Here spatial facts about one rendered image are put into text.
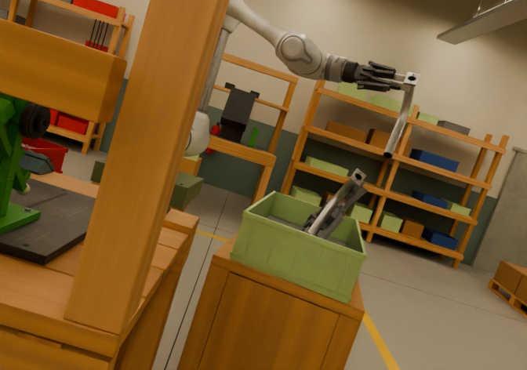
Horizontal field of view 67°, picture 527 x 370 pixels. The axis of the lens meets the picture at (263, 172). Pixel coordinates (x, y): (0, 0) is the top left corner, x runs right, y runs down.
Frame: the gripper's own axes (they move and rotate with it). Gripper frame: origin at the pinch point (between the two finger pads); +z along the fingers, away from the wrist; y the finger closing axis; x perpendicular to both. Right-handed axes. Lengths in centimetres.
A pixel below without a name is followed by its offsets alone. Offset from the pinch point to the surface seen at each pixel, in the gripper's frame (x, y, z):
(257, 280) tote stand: 31, -71, -23
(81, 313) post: -35, -107, -24
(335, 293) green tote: 33, -64, 1
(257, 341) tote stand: 45, -86, -18
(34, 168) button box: -9, -80, -87
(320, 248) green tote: 24, -56, -8
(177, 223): 5, -73, -44
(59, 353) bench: -32, -113, -26
